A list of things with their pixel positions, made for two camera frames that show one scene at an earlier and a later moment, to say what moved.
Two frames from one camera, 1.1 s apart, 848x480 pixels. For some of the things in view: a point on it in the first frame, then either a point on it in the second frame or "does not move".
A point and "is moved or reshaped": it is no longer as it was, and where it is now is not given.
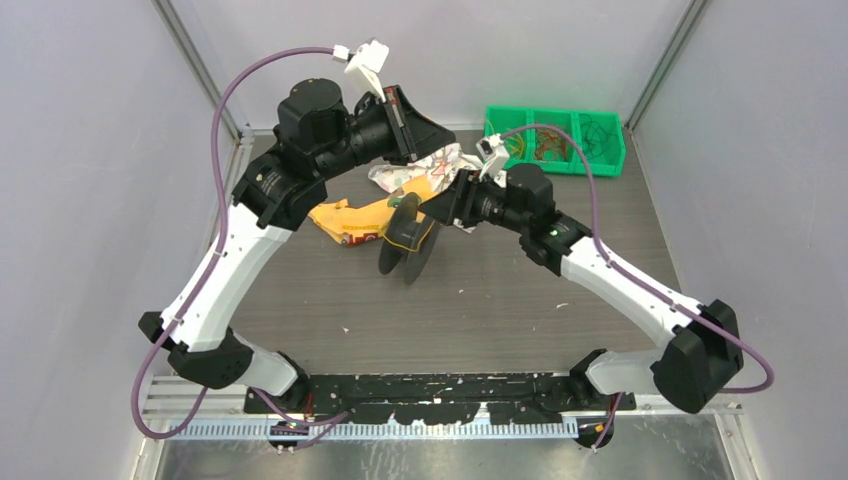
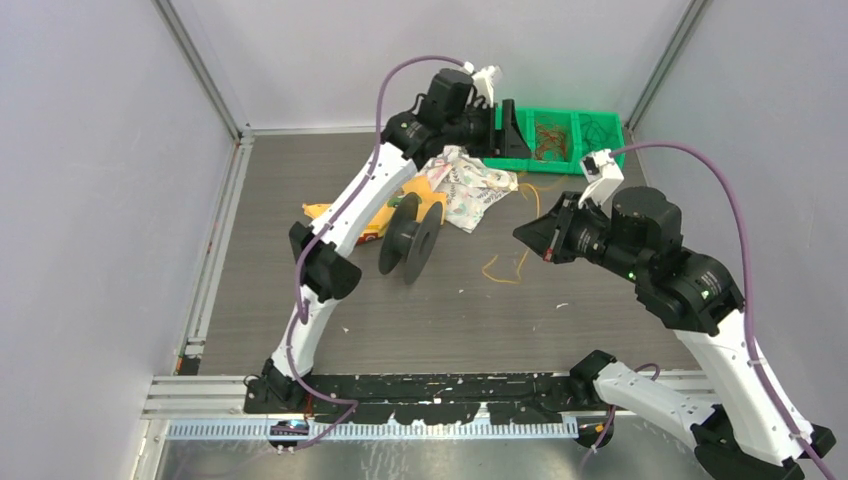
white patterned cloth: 439,166 does not move
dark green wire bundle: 594,135 does not move
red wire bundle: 550,145 does not move
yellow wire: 418,246 is moved or reshaped
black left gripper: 413,134 to 508,142
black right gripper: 457,201 to 548,234
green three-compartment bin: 601,135 does not move
